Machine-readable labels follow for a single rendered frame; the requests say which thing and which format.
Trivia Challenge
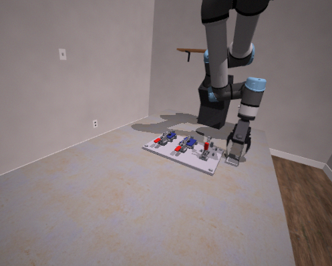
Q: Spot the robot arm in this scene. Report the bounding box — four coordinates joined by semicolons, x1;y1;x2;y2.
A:
201;0;270;144

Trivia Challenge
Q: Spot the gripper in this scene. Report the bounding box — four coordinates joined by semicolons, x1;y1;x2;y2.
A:
226;113;255;162

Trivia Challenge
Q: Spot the red-handled toggle clamp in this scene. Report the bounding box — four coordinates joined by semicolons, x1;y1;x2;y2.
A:
174;136;190;153

